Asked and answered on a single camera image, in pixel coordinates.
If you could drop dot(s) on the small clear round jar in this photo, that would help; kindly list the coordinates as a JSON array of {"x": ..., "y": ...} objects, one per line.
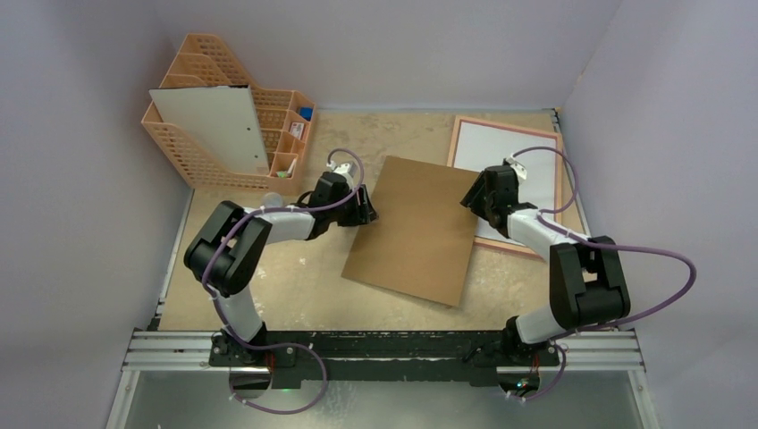
[{"x": 272, "y": 200}]

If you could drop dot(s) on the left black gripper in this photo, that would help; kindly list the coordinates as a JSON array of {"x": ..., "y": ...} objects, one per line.
[{"x": 363, "y": 212}]

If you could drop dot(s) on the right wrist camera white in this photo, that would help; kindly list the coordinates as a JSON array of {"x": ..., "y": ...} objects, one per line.
[{"x": 518, "y": 168}]

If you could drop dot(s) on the red white small box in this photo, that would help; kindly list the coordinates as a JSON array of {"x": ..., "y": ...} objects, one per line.
[{"x": 298, "y": 130}]

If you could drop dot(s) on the orange plastic desk organizer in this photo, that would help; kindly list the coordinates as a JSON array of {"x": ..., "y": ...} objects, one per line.
[{"x": 204, "y": 60}]

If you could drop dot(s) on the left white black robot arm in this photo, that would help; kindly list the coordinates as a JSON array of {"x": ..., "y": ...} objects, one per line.
[{"x": 225, "y": 253}]

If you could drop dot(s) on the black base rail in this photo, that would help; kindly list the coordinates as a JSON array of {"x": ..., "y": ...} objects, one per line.
[{"x": 473, "y": 357}]

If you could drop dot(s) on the grey board in organizer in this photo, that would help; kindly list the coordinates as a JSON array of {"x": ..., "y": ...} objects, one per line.
[{"x": 222, "y": 120}]

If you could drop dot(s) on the blue item in organizer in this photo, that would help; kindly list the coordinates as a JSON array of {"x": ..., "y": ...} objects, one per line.
[{"x": 306, "y": 113}]

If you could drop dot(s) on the green white small items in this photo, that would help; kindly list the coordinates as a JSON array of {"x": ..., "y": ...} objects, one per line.
[{"x": 290, "y": 169}]

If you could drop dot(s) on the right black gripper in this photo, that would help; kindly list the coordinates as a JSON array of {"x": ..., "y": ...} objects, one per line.
[{"x": 475, "y": 193}]

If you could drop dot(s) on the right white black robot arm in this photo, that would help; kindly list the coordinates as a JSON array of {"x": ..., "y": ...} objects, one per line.
[{"x": 586, "y": 280}]

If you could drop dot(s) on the blue mountain photo print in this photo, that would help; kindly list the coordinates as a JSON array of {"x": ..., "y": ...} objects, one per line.
[{"x": 533, "y": 148}]

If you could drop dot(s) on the brown cardboard backing board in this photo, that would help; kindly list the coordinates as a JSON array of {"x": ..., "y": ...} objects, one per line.
[{"x": 421, "y": 242}]

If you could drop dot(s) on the pink wooden photo frame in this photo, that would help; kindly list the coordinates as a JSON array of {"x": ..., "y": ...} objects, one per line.
[{"x": 559, "y": 177}]

